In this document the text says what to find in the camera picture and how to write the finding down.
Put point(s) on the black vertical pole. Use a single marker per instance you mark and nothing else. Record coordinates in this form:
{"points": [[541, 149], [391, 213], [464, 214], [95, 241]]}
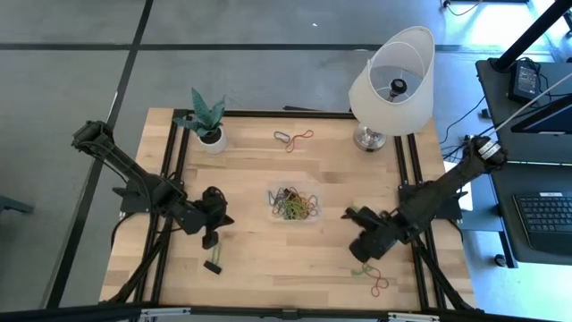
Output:
{"points": [[532, 33]]}

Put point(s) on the white paper sheet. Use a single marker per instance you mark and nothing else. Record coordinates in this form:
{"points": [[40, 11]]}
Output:
{"points": [[467, 202]]}

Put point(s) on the black keyboard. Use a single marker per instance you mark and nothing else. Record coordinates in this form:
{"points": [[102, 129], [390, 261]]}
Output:
{"points": [[545, 214]]}

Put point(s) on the white round plant pot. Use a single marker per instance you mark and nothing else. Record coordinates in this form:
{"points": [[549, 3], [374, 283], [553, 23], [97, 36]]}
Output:
{"points": [[214, 146]]}

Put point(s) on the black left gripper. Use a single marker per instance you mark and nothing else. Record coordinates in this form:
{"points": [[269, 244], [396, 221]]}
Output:
{"points": [[213, 208]]}

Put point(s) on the red rubber band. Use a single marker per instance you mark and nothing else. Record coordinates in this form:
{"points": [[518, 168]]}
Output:
{"points": [[292, 193], [300, 136], [373, 293]]}

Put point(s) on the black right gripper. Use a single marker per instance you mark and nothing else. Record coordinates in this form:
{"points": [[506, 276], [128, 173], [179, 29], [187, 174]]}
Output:
{"points": [[386, 226]]}

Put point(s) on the black caster wheel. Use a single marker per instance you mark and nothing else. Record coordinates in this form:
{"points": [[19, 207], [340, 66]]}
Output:
{"points": [[500, 259]]}

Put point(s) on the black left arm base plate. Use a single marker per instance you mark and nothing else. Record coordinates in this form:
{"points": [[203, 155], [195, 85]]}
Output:
{"points": [[129, 201]]}

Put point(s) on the black monitor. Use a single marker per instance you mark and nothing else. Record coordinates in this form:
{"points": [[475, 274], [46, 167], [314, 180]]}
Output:
{"points": [[549, 118]]}

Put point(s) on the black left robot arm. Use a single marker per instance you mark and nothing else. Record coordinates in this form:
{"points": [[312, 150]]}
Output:
{"points": [[120, 163]]}

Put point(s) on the clear plastic bin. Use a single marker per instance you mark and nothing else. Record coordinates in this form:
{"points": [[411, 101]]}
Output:
{"points": [[316, 217]]}

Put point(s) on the black binder clip lower left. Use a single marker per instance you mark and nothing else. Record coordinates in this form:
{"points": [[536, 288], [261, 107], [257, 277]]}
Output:
{"points": [[212, 267]]}

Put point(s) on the green snake plant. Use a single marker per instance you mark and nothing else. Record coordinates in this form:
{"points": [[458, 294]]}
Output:
{"points": [[203, 114]]}

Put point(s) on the grey chair leg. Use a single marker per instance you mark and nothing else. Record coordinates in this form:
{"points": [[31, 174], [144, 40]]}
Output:
{"points": [[13, 205]]}

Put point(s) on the black rolling desk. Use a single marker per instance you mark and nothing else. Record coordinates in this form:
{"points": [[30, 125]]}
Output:
{"points": [[502, 214]]}

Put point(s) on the white lampshade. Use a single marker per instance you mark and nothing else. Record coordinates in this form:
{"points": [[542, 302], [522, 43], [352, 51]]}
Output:
{"points": [[384, 116]]}

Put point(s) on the black power adapter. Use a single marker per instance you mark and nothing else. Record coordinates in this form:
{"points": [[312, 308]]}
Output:
{"points": [[524, 82]]}

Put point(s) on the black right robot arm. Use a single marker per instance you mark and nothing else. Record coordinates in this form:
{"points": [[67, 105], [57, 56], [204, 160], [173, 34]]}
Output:
{"points": [[447, 183]]}

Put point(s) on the silver lamp base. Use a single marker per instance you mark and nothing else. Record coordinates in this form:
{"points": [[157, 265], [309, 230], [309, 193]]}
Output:
{"points": [[368, 139]]}

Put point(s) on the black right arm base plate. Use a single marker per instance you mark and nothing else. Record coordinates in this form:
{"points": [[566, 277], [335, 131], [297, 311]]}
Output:
{"points": [[449, 210]]}

